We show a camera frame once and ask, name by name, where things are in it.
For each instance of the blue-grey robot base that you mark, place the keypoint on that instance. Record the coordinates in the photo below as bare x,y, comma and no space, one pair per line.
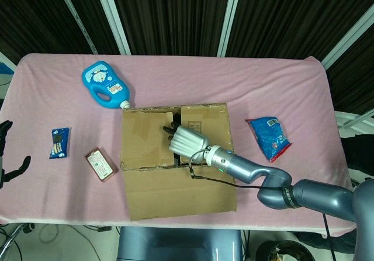
175,243

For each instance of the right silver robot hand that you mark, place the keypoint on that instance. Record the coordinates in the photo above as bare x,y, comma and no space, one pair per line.
187,141

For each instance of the white side shelf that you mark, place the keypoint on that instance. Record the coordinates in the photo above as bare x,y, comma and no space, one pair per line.
7,59

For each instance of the pink table cloth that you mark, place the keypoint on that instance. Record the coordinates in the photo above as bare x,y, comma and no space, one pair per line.
204,77

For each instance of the white low frame rail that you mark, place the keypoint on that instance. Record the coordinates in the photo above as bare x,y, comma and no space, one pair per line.
350,118

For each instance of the black power adapter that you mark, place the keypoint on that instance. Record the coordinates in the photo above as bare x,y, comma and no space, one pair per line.
104,229

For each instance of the blue detergent bottle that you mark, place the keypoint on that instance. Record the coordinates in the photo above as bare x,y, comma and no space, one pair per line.
99,77

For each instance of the thin grey frame post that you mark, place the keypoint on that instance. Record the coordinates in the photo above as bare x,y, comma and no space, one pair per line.
76,17

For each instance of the black waste bin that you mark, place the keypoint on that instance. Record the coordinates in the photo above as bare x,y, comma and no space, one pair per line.
266,253

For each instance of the blue snack bag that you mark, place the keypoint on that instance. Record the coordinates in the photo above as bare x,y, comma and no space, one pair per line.
268,135

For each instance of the blue cookie packet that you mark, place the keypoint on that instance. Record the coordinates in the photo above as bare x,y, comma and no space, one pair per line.
60,142

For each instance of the white frame post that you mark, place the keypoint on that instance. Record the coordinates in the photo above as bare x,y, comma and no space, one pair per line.
230,17
347,40
114,17

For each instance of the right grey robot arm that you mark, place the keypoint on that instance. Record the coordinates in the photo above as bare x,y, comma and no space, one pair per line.
321,194

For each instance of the brown cardboard shipping box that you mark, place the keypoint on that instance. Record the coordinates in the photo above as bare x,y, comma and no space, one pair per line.
175,196

